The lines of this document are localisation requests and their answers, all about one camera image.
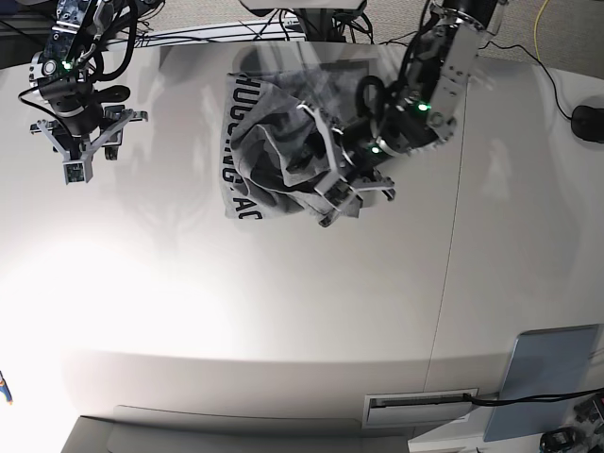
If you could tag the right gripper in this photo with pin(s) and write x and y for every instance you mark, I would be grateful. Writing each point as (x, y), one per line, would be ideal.
(77, 157)

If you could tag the blue grey tablet pad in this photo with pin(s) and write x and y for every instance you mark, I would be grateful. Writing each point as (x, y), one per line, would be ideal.
(547, 361)

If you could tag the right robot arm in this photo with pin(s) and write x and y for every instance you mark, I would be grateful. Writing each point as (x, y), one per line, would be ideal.
(72, 81)

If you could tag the white table cable tray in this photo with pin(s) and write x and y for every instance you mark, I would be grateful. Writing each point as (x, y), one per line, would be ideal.
(419, 409)

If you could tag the black computer mouse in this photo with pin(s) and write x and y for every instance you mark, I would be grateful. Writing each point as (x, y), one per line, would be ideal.
(587, 123)

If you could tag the grey T-shirt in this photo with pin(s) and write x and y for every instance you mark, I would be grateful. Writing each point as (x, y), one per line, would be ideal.
(262, 129)

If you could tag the black camera stand base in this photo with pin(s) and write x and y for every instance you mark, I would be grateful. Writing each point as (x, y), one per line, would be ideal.
(319, 20)

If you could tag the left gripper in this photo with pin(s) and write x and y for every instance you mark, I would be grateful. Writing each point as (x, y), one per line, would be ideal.
(343, 187)

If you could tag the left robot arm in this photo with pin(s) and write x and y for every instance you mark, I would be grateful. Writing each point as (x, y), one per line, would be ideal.
(414, 113)

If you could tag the blue orange tool handle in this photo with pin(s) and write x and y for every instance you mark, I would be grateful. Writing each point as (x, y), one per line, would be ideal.
(4, 390)

